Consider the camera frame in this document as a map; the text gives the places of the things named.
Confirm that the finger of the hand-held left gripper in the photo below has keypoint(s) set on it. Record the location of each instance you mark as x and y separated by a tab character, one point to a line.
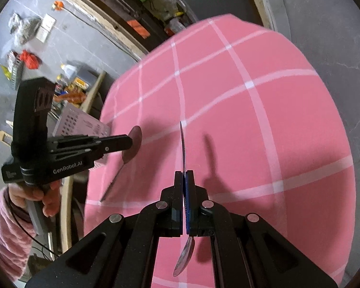
93	139
117	146

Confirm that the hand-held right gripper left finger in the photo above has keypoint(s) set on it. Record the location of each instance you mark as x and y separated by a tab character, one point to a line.
178	204

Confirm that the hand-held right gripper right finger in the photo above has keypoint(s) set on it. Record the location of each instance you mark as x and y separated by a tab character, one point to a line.
190	204

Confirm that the medium steel spoon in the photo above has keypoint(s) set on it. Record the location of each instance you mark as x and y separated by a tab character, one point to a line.
184	258

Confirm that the person's left forearm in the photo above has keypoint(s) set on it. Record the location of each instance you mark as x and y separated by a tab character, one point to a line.
6	234

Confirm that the person's left hand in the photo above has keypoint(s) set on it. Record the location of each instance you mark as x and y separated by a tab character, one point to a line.
52	199

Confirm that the wooden grater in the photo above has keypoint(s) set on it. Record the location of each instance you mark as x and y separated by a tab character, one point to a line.
0	136

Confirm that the orange snack bag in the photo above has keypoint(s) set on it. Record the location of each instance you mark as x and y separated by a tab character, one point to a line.
72	97

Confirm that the red plastic bag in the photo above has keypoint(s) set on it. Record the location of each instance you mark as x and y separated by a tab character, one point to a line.
30	60

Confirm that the clear hanging plastic bag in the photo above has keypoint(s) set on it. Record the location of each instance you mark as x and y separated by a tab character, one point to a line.
24	30

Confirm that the pink checked tablecloth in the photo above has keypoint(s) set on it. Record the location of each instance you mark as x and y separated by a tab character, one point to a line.
228	111

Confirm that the orange power plug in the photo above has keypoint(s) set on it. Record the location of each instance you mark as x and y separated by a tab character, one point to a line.
58	5

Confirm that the orange flower patterned board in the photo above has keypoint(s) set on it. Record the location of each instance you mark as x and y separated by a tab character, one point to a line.
137	27

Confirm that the grey wall shelf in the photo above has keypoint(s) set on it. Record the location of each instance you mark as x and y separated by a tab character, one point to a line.
15	70

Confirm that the white wall socket panel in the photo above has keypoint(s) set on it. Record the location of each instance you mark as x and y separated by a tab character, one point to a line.
45	27

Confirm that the wooden door frame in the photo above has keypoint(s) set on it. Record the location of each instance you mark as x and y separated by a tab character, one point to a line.
102	27

